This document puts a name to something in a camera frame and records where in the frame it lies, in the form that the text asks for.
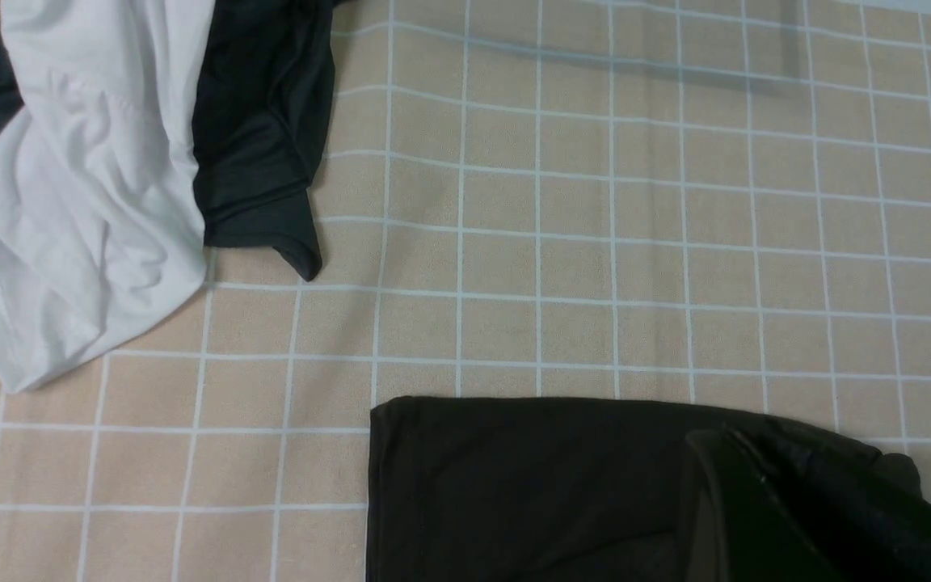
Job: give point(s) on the white crumpled shirt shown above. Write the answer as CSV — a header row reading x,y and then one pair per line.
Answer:
x,y
100,235

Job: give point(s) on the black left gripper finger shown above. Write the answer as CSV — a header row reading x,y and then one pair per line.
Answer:
x,y
743,511

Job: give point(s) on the dark gray long-sleeve shirt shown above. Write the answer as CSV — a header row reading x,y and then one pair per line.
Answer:
x,y
570,489

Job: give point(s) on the beige checkered tablecloth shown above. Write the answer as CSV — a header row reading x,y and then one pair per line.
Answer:
x,y
713,202

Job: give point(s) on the dark gray crumpled garment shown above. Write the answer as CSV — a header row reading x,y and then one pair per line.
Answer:
x,y
263,111

